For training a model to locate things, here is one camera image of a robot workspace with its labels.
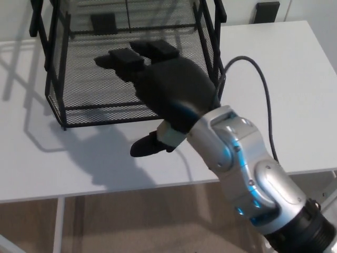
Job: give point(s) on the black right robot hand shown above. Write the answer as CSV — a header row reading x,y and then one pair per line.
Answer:
x,y
171,84

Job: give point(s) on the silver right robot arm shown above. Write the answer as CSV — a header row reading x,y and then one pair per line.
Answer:
x,y
263,179

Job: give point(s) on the white desk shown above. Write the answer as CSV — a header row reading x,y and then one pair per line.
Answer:
x,y
289,66

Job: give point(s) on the black rectangular bracket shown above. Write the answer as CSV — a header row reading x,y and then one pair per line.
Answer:
x,y
267,11
104,24

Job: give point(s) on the black metal file rack frame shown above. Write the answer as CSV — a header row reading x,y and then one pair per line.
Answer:
x,y
34,26

